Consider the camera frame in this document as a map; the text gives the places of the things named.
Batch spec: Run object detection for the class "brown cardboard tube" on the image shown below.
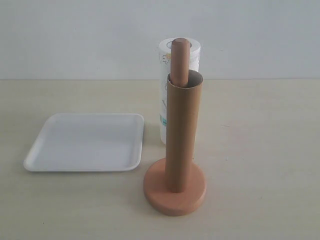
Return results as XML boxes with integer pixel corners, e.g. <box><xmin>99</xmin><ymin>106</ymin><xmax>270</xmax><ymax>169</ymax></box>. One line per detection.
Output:
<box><xmin>165</xmin><ymin>70</ymin><xmax>203</xmax><ymax>193</ymax></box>

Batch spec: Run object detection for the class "white patterned paper towel roll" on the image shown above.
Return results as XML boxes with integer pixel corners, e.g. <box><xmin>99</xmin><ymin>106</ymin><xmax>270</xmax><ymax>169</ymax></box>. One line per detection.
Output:
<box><xmin>158</xmin><ymin>37</ymin><xmax>201</xmax><ymax>144</ymax></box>

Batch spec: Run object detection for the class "wooden paper towel holder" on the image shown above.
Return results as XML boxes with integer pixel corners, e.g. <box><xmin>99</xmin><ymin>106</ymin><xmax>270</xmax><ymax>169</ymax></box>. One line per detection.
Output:
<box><xmin>143</xmin><ymin>37</ymin><xmax>207</xmax><ymax>216</ymax></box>

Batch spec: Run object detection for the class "white foam tray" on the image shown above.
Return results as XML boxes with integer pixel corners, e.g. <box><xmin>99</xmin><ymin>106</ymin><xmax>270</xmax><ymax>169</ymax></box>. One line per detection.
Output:
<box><xmin>23</xmin><ymin>113</ymin><xmax>145</xmax><ymax>172</ymax></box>

